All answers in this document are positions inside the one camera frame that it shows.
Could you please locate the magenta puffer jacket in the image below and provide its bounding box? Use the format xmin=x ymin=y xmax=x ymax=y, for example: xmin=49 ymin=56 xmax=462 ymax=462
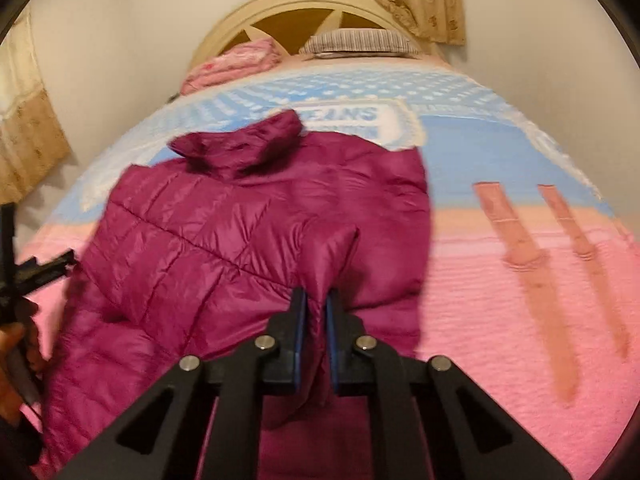
xmin=42 ymin=110 xmax=433 ymax=480

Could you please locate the pink folded blanket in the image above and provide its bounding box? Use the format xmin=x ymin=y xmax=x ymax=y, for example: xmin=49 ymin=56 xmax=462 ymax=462
xmin=180 ymin=37 xmax=283 ymax=96

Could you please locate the person's left hand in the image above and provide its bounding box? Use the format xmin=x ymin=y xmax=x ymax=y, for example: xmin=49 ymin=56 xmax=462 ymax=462
xmin=0 ymin=322 xmax=45 ymax=423

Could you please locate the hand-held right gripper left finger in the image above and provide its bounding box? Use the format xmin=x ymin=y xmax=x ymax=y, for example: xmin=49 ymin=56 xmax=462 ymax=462
xmin=55 ymin=287 xmax=308 ymax=480

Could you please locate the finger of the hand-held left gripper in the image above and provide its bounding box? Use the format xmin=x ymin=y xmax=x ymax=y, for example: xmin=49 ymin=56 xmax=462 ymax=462
xmin=0 ymin=204 xmax=17 ymax=281
xmin=17 ymin=249 xmax=77 ymax=293

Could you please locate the blue pink printed blanket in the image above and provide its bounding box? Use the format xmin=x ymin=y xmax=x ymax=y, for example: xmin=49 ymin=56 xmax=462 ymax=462
xmin=15 ymin=57 xmax=640 ymax=480

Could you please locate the cream wooden bed headboard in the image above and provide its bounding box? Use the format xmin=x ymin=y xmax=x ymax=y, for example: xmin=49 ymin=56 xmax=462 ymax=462
xmin=187 ymin=0 xmax=441 ymax=76

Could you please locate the striped pillow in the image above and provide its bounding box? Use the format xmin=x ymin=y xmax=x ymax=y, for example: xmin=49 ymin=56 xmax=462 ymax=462
xmin=299 ymin=28 xmax=426 ymax=58

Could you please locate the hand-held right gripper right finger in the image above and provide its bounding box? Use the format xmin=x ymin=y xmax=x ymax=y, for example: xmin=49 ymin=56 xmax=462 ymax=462
xmin=325 ymin=290 xmax=572 ymax=480

